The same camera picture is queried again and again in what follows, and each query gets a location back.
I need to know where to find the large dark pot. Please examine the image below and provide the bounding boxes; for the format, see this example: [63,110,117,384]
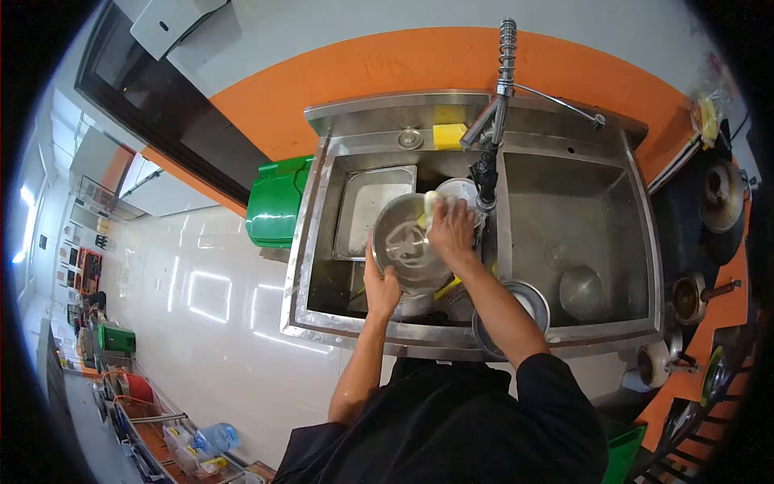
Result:
[699,160,748,266]

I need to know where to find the rectangular steel tray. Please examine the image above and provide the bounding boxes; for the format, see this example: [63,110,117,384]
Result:
[332,165,418,262]

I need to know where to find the green box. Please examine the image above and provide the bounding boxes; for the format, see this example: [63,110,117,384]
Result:
[601,417,648,484]

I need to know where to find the steel bowl with white inside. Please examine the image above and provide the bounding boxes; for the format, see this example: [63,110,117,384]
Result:
[472,280,551,360]

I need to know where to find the steel spring tap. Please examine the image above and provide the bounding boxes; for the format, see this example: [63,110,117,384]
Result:
[460,18,607,211]

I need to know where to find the person's right hand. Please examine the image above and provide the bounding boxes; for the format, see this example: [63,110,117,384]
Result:
[425,195,479,271]

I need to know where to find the yellow sponge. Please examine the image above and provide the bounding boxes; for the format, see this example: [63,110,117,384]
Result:
[432,123,469,151]

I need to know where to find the white wall dispenser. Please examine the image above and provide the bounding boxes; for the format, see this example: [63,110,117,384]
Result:
[129,0,231,61]

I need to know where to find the white round plate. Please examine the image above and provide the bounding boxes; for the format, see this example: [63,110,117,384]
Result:
[435,178,488,229]

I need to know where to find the steel trolley with containers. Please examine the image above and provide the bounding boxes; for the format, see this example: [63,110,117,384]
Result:
[91,369,279,484]

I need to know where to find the green crate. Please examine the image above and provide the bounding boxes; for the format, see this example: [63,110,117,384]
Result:
[97,323,137,354]

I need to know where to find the clear plastic bag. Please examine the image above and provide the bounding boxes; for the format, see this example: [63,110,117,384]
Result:
[691,51,737,152]

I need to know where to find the small saucepan with handle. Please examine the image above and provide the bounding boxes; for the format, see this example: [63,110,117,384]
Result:
[671,272,743,328]

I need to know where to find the dark framed window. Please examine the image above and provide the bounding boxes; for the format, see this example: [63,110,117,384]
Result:
[74,0,272,209]

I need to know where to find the small steel bowl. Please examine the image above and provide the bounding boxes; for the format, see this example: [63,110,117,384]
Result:
[559,265,605,321]

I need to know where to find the round steel bowl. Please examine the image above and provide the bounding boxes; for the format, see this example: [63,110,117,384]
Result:
[371,193,456,295]

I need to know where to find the person's body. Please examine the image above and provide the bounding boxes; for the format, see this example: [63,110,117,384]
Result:
[272,353,610,484]

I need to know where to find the soapy washing sponge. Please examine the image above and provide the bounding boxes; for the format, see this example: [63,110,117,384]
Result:
[417,190,448,232]

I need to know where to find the green plastic bin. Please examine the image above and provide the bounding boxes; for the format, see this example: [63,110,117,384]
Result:
[246,155,315,249]

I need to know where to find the plastic water bottle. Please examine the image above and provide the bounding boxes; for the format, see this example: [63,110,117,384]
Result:
[192,423,240,456]

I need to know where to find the green rimmed pan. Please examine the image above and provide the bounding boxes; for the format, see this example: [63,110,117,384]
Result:
[699,345,735,407]

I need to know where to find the person's left hand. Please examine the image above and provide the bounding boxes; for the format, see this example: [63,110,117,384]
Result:
[363,233,404,321]

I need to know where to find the steel double sink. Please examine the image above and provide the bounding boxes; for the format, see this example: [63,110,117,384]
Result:
[280,90,665,362]

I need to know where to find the person's right fingers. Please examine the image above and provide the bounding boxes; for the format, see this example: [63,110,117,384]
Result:
[427,195,476,234]

